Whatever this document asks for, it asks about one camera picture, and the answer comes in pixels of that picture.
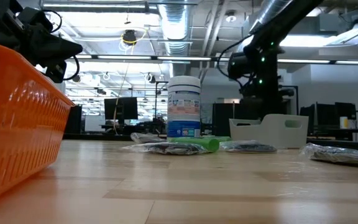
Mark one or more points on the silver spiral ceiling duct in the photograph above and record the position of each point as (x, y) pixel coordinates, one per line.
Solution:
(176, 25)

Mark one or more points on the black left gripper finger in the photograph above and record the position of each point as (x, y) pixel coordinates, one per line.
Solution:
(68, 54)
(70, 46)

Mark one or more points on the green travel bottle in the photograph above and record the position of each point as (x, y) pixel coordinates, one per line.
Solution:
(222, 139)
(208, 144)

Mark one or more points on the black pole stand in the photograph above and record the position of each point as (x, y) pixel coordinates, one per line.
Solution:
(156, 99)

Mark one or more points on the white ceiling sensor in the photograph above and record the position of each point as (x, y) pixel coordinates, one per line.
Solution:
(231, 18)

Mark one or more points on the silver slanted ceiling duct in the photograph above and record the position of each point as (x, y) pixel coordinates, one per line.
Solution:
(264, 14)

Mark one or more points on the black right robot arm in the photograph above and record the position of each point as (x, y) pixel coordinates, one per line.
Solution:
(278, 28)

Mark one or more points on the black overhead light bar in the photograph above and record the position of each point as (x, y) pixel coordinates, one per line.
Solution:
(182, 58)

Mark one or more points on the black desk monitor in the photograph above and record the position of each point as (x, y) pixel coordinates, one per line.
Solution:
(345, 110)
(325, 115)
(308, 115)

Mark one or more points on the black tall cabinet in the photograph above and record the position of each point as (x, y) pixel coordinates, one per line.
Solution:
(73, 119)

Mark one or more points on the white wipes canister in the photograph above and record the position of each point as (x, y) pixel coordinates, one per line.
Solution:
(183, 102)

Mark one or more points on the grey plastic bin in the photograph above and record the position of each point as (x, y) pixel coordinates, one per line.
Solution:
(284, 133)

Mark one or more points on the orange plastic basket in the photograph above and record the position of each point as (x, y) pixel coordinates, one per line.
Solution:
(17, 124)

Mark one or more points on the black monitor with stand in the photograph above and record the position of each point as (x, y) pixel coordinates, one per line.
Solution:
(120, 108)

